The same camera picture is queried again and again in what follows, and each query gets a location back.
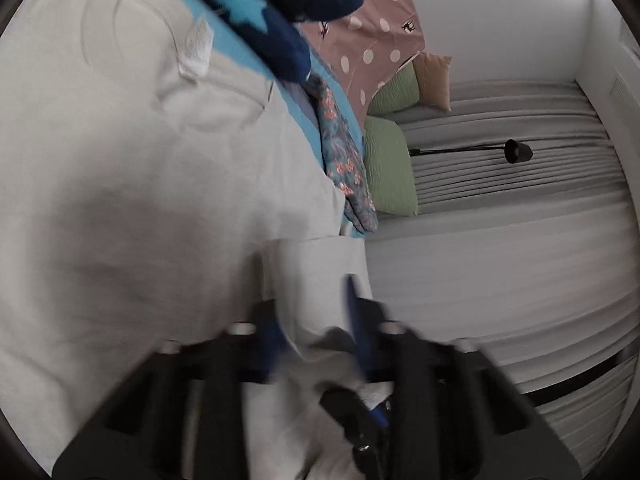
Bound blue and grey bed sheet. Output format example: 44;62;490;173
145;0;368;236

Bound pink polka dot duvet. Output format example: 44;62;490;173
300;0;426;118

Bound tan pillow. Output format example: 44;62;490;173
412;52;453;112

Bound small green pillow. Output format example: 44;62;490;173
367;62;421;117

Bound light grey garment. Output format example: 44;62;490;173
0;0;396;480

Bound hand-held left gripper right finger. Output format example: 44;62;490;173
345;275;582;480

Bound navy star fleece garment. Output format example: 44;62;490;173
170;0;364;83

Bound large green pillow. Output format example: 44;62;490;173
362;116;418;217

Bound floral patterned garment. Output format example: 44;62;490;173
302;72;378;233

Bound black lamp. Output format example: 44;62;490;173
409;139;533;164

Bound grey curtain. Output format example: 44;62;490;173
365;79;638;441

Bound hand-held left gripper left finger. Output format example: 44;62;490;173
52;300;291;480

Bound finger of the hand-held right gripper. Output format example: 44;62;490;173
319;385;396;480

